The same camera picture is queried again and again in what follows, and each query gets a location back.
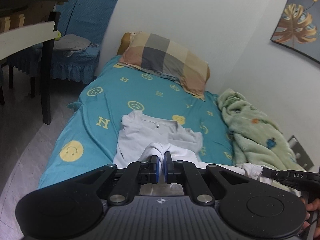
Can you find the plaid checkered pillow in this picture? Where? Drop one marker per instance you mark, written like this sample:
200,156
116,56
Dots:
165,58

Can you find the grey folded cloth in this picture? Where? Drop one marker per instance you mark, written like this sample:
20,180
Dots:
71,43

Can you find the teal smiley bed sheet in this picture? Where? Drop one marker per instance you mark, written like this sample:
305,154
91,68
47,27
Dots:
90,137

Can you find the golden leaf wall picture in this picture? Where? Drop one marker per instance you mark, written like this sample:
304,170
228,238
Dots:
298,28

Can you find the wooden dining table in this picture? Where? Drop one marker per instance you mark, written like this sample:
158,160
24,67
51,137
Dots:
25,23

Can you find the black wall socket panel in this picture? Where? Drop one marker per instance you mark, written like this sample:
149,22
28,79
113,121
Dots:
302,157

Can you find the blue covered chair left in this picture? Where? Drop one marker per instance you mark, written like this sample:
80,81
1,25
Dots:
27,60

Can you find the blue covered chair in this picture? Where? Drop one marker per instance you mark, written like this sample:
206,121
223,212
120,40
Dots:
89,20
27,60

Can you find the blue covered chair right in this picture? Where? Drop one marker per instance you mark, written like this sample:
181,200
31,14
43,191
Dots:
89,20

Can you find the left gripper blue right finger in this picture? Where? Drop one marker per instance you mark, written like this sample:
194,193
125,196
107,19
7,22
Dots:
173,170

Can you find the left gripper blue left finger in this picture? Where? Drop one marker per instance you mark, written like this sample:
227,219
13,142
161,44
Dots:
149,170

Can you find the yellow green plush toy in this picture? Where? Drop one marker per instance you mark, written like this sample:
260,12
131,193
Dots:
58,35

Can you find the person right hand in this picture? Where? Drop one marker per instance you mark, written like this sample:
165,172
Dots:
313,206

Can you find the white shirt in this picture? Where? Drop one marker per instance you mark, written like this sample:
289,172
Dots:
141,136

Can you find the green patterned fleece blanket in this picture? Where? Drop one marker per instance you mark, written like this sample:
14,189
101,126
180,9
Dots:
257,140

